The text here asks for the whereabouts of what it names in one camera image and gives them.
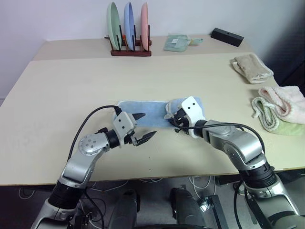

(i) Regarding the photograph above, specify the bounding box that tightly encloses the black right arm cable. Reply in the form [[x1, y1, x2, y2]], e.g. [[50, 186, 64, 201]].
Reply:
[[175, 121, 265, 154]]

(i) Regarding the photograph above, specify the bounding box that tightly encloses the white floor cable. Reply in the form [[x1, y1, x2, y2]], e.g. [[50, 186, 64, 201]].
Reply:
[[189, 176, 216, 199], [18, 187, 35, 199]]

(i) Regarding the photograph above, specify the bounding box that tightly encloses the green plate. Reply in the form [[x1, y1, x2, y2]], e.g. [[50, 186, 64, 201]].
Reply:
[[106, 1, 122, 52]]

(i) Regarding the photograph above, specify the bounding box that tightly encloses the brown wooden dish rack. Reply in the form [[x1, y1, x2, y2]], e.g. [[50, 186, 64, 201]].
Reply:
[[104, 23, 153, 57]]

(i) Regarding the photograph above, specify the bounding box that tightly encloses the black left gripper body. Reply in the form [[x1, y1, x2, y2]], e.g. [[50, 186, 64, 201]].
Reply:
[[123, 113, 139, 146]]

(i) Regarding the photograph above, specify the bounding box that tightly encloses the blue towel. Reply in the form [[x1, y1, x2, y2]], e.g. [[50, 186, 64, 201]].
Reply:
[[113, 95, 207, 130]]

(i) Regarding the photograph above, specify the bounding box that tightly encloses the green striped towel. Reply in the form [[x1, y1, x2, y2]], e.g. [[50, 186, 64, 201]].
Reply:
[[251, 96, 305, 136]]

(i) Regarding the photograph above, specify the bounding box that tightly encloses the pink fluffy towel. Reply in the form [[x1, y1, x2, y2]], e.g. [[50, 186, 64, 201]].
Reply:
[[258, 85, 305, 125]]

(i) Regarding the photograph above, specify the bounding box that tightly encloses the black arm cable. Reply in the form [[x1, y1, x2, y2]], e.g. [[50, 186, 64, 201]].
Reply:
[[71, 105, 123, 166], [175, 121, 265, 154]]

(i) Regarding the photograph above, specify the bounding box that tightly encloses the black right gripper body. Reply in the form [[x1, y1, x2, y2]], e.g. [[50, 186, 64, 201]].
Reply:
[[170, 108, 192, 135]]

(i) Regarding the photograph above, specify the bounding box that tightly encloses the pink plate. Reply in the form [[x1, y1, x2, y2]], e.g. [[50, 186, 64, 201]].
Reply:
[[140, 2, 151, 52]]

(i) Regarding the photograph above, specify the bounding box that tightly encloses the black table frame leg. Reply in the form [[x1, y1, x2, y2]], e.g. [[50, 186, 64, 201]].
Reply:
[[204, 194, 231, 229]]

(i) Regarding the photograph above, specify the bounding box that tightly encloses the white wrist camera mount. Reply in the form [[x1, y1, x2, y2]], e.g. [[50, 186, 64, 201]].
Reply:
[[180, 95, 207, 139], [112, 111, 138, 146]]

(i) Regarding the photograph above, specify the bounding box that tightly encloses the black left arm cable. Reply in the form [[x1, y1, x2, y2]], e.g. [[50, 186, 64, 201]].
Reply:
[[71, 105, 123, 166]]

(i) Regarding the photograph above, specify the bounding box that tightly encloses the dark chair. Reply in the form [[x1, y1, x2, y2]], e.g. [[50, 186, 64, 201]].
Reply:
[[261, 23, 305, 88]]

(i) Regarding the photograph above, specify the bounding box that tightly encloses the black rectangular box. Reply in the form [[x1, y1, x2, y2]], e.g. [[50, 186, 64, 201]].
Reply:
[[210, 27, 245, 48]]

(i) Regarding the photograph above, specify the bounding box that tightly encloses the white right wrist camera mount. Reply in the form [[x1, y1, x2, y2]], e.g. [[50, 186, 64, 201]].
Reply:
[[180, 95, 207, 139]]

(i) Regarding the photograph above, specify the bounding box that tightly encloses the beige folded towel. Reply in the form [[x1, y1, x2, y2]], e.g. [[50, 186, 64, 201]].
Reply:
[[230, 53, 275, 85]]

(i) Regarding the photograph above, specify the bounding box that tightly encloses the blue plate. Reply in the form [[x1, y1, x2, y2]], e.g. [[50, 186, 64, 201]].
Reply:
[[123, 1, 137, 52]]

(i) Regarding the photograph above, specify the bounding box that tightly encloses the dark rounded shape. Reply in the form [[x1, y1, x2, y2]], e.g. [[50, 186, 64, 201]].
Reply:
[[169, 187, 206, 229], [111, 189, 142, 229]]

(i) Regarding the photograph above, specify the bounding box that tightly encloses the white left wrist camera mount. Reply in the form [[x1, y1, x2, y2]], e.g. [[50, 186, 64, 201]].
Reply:
[[112, 111, 138, 146]]

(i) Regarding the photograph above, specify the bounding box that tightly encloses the folded pale green cloth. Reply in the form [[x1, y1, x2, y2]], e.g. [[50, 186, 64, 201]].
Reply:
[[163, 33, 192, 52]]

